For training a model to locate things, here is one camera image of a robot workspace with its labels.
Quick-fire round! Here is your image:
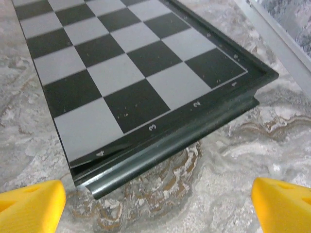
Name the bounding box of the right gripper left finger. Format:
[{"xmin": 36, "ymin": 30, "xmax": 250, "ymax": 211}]
[{"xmin": 0, "ymin": 179, "xmax": 67, "ymax": 233}]

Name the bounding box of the aluminium side rail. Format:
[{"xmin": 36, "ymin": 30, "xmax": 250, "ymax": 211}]
[{"xmin": 234, "ymin": 0, "xmax": 311, "ymax": 94}]

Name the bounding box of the black grey chessboard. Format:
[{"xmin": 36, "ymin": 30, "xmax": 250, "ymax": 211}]
[{"xmin": 11, "ymin": 0, "xmax": 278, "ymax": 201}]

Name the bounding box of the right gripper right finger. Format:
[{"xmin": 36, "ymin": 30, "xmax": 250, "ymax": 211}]
[{"xmin": 250, "ymin": 177, "xmax": 311, "ymax": 233}]

